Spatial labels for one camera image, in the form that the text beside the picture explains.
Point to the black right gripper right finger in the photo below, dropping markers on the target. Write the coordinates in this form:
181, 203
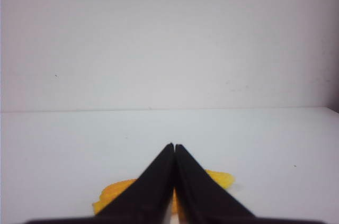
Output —
199, 195

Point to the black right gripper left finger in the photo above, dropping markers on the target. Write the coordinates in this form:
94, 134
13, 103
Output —
150, 195

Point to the yellow corn cob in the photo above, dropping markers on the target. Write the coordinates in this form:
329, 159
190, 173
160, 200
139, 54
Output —
112, 191

